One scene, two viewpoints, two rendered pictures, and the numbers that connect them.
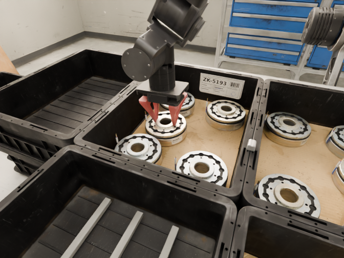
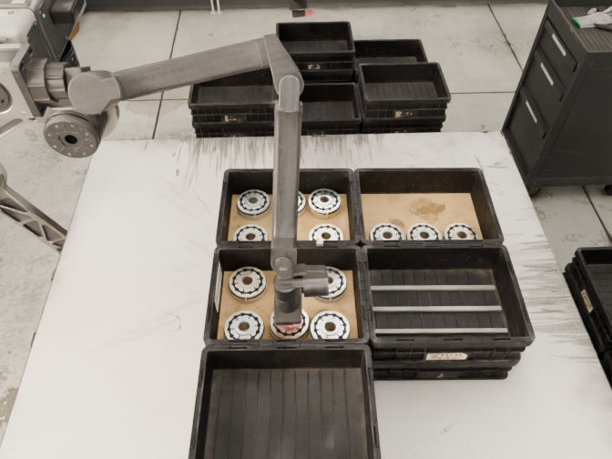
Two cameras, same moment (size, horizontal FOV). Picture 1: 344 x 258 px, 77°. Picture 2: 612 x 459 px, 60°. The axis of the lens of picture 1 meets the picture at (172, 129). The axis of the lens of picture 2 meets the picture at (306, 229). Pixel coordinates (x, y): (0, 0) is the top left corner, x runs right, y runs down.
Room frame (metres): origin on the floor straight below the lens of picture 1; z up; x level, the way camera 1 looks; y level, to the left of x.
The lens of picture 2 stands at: (0.66, 0.66, 2.07)
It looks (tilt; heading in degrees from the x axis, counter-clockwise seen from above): 50 degrees down; 246
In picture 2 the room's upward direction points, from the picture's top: straight up
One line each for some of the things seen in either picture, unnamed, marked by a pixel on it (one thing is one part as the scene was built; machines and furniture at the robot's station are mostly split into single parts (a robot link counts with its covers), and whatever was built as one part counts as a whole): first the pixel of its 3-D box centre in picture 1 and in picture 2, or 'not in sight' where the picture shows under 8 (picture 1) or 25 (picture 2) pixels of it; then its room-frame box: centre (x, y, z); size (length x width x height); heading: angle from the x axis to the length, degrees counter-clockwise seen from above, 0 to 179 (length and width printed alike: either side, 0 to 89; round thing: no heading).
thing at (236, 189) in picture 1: (186, 107); (287, 293); (0.40, -0.03, 0.92); 0.40 x 0.30 x 0.02; 157
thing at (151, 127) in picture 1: (165, 123); (289, 321); (0.42, 0.02, 0.86); 0.10 x 0.10 x 0.01
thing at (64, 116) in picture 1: (85, 99); (286, 416); (0.52, 0.24, 0.87); 0.40 x 0.30 x 0.11; 157
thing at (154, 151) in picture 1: (137, 149); (330, 328); (0.33, 0.07, 0.86); 0.10 x 0.10 x 0.01
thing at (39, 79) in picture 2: not in sight; (49, 80); (0.77, -0.36, 1.45); 0.09 x 0.08 x 0.12; 69
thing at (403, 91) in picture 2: not in sight; (397, 118); (-0.62, -1.11, 0.37); 0.40 x 0.30 x 0.45; 159
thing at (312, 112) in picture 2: not in sight; (317, 128); (-0.25, -1.25, 0.31); 0.40 x 0.30 x 0.34; 159
